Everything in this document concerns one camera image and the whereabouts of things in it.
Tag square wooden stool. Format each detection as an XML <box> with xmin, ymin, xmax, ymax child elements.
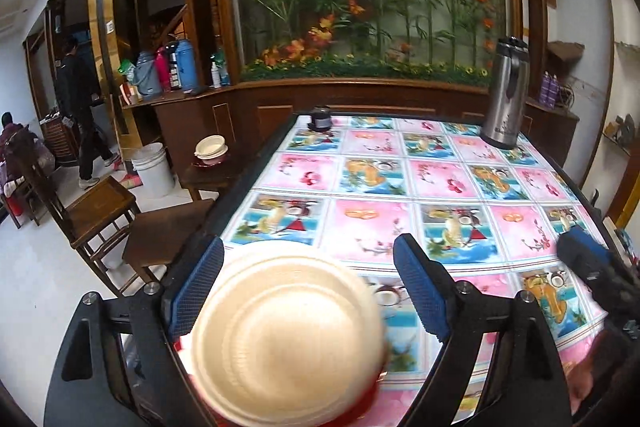
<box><xmin>121</xmin><ymin>199</ymin><xmax>216</xmax><ymax>280</ymax></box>

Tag pink thermos flask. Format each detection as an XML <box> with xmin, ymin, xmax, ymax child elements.
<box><xmin>154</xmin><ymin>47</ymin><xmax>172</xmax><ymax>92</ymax></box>

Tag person's right hand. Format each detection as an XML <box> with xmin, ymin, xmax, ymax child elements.
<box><xmin>567</xmin><ymin>354</ymin><xmax>601</xmax><ymax>415</ymax></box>

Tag black rimmed dining table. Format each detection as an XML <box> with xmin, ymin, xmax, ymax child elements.
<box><xmin>160</xmin><ymin>112</ymin><xmax>640</xmax><ymax>427</ymax></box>

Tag blue thermos flask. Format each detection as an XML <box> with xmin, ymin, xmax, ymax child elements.
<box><xmin>175</xmin><ymin>38</ymin><xmax>198</xmax><ymax>88</ymax></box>

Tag wooden chair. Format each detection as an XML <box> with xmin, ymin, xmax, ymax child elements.
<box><xmin>10</xmin><ymin>132</ymin><xmax>143</xmax><ymax>298</ymax></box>

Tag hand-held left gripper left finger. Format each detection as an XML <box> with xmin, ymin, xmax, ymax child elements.
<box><xmin>44</xmin><ymin>234</ymin><xmax>226</xmax><ymax>427</ymax></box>

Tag stack of cream bowls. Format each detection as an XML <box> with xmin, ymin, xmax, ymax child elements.
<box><xmin>194</xmin><ymin>135</ymin><xmax>229</xmax><ymax>160</ymax></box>

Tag black thermos flask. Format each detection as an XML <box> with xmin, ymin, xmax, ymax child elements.
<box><xmin>165</xmin><ymin>39</ymin><xmax>182</xmax><ymax>90</ymax></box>

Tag small wooden side table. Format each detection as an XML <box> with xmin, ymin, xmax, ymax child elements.
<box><xmin>177</xmin><ymin>159</ymin><xmax>241</xmax><ymax>202</ymax></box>

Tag dark red plate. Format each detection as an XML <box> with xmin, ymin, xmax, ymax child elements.
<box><xmin>191</xmin><ymin>154</ymin><xmax>231</xmax><ymax>168</ymax></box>

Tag small black motor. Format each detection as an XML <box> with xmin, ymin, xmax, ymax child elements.
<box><xmin>306</xmin><ymin>106</ymin><xmax>333</xmax><ymax>131</ymax></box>

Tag stainless steel thermos jug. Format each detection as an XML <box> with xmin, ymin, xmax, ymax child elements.
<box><xmin>480</xmin><ymin>36</ymin><xmax>531</xmax><ymax>151</ymax></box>

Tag large red plastic plate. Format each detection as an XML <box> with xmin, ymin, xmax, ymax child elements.
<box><xmin>172</xmin><ymin>337</ymin><xmax>388</xmax><ymax>427</ymax></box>

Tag cream plastic bowl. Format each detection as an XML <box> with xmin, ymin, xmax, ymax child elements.
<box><xmin>190</xmin><ymin>239</ymin><xmax>388</xmax><ymax>427</ymax></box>

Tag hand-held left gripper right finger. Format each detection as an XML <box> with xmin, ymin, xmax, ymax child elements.
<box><xmin>392</xmin><ymin>233</ymin><xmax>573</xmax><ymax>427</ymax></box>

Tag white plastic bucket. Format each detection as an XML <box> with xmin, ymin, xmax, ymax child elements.
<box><xmin>131</xmin><ymin>143</ymin><xmax>176</xmax><ymax>200</ymax></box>

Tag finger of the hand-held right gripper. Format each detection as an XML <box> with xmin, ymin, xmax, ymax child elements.
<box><xmin>557</xmin><ymin>227</ymin><xmax>611</xmax><ymax>278</ymax></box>

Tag wooden wall shelf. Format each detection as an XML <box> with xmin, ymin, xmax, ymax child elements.
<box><xmin>547</xmin><ymin>39</ymin><xmax>586</xmax><ymax>64</ymax></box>

